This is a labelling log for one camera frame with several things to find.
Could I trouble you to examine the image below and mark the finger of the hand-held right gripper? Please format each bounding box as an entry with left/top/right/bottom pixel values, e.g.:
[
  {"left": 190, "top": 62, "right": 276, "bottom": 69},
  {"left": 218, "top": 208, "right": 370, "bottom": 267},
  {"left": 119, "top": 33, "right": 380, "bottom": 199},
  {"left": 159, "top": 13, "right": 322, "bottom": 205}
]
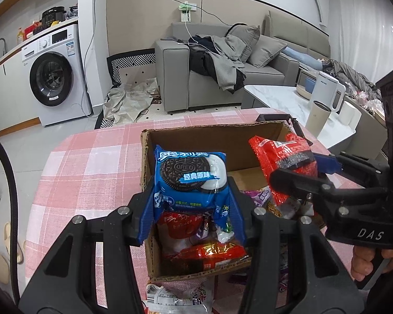
[
  {"left": 314, "top": 152, "right": 390, "bottom": 189},
  {"left": 269, "top": 168, "right": 364, "bottom": 228}
]

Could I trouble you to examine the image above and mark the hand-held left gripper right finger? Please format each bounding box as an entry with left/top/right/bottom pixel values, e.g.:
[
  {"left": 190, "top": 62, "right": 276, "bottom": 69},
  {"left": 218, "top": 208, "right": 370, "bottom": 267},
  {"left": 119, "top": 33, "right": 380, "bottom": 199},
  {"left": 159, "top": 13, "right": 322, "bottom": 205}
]
[{"left": 227, "top": 176, "right": 364, "bottom": 314}]

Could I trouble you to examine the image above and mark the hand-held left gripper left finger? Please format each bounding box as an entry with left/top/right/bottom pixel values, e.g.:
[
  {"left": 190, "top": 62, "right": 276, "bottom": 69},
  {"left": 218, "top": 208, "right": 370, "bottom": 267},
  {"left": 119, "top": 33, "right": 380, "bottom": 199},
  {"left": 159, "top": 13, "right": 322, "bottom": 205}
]
[{"left": 18, "top": 177, "right": 156, "bottom": 314}]

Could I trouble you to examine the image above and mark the blue cookie packet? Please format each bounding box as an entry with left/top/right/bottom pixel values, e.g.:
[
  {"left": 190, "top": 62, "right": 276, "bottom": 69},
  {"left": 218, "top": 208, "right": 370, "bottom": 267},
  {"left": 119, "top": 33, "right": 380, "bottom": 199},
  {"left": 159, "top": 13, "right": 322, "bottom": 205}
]
[{"left": 152, "top": 144, "right": 230, "bottom": 233}]

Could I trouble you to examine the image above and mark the brown cardboard box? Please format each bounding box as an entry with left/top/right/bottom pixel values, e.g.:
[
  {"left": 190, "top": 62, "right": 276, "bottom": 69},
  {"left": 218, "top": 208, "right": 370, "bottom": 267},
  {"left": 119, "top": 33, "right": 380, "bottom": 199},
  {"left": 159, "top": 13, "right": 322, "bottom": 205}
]
[{"left": 140, "top": 121, "right": 328, "bottom": 283}]

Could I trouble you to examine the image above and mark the person's right hand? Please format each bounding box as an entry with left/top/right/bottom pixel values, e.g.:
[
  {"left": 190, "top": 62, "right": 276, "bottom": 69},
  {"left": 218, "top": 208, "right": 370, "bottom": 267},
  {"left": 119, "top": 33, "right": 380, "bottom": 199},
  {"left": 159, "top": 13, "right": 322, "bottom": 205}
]
[{"left": 351, "top": 245, "right": 393, "bottom": 282}]

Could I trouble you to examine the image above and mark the red white snack bag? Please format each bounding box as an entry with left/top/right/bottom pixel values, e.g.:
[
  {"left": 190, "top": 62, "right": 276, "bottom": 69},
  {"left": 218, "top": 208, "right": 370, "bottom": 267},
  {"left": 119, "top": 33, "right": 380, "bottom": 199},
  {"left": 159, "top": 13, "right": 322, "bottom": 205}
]
[{"left": 155, "top": 211, "right": 217, "bottom": 259}]

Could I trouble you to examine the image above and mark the beige cup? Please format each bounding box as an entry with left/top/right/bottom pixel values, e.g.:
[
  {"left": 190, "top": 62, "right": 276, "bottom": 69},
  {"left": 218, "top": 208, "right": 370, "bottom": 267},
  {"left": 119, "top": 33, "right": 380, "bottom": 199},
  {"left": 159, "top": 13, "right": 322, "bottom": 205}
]
[{"left": 305, "top": 101, "right": 331, "bottom": 138}]

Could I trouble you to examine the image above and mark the red gold snack packet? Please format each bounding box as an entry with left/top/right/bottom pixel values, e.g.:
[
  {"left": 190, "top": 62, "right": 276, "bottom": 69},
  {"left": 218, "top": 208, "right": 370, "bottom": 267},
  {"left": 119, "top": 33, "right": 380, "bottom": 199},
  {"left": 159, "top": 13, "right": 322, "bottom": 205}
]
[{"left": 170, "top": 240, "right": 251, "bottom": 270}]

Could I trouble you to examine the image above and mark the white electric kettle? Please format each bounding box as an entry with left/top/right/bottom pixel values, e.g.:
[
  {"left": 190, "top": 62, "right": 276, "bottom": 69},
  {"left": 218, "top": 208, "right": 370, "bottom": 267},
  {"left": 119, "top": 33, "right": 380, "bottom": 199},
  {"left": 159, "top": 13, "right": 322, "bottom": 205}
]
[{"left": 311, "top": 72, "right": 346, "bottom": 113}]

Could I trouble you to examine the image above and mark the pink checked tablecloth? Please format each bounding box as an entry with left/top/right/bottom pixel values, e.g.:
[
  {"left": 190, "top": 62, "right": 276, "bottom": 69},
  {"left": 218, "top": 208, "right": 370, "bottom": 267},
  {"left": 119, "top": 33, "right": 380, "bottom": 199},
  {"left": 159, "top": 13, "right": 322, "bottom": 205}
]
[{"left": 25, "top": 109, "right": 331, "bottom": 314}]

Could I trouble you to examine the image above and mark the beige bowl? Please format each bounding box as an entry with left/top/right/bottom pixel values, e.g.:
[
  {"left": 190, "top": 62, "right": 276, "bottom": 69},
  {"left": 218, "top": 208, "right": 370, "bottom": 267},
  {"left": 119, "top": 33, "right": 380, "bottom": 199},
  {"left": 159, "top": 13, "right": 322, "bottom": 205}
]
[{"left": 296, "top": 85, "right": 315, "bottom": 99}]

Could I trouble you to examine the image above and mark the white coffee table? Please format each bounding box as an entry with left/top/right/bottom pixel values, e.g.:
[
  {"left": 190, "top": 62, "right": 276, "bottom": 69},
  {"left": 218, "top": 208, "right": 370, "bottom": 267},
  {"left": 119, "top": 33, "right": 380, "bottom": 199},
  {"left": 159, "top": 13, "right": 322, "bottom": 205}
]
[{"left": 244, "top": 85, "right": 385, "bottom": 161}]

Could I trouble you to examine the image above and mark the grey crumpled blanket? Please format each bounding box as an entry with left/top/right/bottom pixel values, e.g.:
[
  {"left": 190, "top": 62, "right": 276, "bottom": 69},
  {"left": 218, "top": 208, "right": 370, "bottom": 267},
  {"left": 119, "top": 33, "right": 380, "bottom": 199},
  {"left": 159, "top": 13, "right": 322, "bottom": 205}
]
[{"left": 324, "top": 59, "right": 383, "bottom": 102}]

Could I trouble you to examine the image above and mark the white printed snack packet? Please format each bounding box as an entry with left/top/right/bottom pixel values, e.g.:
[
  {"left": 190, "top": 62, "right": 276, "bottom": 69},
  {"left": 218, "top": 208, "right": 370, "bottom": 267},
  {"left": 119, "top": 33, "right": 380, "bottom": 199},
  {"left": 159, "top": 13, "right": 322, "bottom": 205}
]
[{"left": 146, "top": 283, "right": 215, "bottom": 314}]

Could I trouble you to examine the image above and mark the light blue cushion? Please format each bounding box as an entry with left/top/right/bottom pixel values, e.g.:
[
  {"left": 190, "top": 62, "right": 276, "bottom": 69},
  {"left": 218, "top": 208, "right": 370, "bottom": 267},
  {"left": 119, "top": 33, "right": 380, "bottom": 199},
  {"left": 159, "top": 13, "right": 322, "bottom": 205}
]
[{"left": 285, "top": 46, "right": 324, "bottom": 69}]

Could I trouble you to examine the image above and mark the beige crumpled cloth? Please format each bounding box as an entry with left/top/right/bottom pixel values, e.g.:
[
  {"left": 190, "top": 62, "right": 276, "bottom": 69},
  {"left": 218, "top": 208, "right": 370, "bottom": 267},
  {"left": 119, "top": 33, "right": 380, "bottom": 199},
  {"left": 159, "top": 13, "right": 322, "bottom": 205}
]
[{"left": 103, "top": 78, "right": 159, "bottom": 125}]

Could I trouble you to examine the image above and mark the grey pillow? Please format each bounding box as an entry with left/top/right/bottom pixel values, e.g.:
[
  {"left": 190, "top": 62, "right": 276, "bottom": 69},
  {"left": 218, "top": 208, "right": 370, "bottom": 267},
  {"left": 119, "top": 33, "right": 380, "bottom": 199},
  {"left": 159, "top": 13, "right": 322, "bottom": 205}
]
[
  {"left": 249, "top": 34, "right": 288, "bottom": 69},
  {"left": 226, "top": 24, "right": 261, "bottom": 63}
]

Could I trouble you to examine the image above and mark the grey jacket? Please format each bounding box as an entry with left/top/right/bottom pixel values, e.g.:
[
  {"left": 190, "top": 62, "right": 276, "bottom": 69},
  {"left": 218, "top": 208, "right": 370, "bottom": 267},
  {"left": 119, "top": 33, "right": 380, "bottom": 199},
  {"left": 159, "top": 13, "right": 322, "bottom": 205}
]
[{"left": 211, "top": 36, "right": 246, "bottom": 90}]

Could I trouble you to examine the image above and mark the beige slipper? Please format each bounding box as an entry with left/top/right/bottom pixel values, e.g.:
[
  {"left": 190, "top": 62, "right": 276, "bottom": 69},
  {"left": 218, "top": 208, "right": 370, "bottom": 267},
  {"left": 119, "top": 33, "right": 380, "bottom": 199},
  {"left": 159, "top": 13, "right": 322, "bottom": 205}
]
[{"left": 3, "top": 222, "right": 25, "bottom": 264}]

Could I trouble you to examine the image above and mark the grey sofa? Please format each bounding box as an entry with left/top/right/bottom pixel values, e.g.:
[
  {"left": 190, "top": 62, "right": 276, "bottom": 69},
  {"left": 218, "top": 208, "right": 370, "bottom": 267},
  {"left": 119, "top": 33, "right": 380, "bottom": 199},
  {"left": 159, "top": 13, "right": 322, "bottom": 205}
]
[{"left": 155, "top": 8, "right": 331, "bottom": 113}]

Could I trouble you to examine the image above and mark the white curtain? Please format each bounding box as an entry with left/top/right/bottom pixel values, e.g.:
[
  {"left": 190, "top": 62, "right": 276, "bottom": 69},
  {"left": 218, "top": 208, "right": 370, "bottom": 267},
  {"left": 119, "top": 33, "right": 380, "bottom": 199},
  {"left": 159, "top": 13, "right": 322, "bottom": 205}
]
[{"left": 327, "top": 0, "right": 393, "bottom": 84}]

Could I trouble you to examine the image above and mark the black patterned mat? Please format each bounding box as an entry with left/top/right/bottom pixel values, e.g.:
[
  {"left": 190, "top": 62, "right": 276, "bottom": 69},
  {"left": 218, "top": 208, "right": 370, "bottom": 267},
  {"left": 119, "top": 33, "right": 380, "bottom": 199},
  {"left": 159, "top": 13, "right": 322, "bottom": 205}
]
[{"left": 106, "top": 49, "right": 156, "bottom": 87}]

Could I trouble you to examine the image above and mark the dark jacket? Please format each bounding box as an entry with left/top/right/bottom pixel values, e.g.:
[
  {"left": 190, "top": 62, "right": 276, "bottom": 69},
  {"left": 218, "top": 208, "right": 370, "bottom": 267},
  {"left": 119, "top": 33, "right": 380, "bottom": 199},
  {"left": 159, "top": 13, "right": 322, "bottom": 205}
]
[{"left": 188, "top": 36, "right": 246, "bottom": 92}]

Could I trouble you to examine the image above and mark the white washing machine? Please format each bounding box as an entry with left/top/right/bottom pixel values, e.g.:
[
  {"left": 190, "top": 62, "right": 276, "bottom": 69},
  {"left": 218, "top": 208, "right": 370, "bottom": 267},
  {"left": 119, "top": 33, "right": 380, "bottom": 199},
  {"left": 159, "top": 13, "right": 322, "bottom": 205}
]
[{"left": 21, "top": 23, "right": 92, "bottom": 127}]

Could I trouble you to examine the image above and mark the white kitchen cabinet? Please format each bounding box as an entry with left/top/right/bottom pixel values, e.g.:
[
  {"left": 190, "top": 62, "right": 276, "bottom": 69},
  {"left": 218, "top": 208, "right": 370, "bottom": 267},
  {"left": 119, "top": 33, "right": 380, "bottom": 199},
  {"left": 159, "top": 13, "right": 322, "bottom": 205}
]
[{"left": 0, "top": 52, "right": 40, "bottom": 134}]

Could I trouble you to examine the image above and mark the red box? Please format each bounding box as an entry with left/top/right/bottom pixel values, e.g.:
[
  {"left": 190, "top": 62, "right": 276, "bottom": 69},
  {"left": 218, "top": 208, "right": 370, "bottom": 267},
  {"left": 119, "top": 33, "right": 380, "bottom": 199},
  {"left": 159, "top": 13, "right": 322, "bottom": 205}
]
[{"left": 24, "top": 23, "right": 42, "bottom": 40}]

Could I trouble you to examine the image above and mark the black rice cooker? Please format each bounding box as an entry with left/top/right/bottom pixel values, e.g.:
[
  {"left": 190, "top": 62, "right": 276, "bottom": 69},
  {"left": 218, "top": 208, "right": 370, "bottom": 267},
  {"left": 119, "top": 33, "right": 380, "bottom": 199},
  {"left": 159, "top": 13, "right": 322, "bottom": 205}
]
[{"left": 41, "top": 5, "right": 66, "bottom": 27}]

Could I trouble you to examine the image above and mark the thick black cable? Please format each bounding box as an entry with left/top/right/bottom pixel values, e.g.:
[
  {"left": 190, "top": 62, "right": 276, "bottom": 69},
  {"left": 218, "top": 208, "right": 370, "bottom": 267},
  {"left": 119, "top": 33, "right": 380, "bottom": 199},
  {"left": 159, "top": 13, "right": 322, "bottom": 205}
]
[{"left": 0, "top": 127, "right": 20, "bottom": 305}]

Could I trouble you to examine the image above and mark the wall power socket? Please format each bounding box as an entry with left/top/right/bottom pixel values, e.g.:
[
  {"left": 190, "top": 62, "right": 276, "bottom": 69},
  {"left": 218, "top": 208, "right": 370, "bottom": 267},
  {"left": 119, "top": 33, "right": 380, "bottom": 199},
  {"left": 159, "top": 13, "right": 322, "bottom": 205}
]
[{"left": 177, "top": 3, "right": 198, "bottom": 22}]

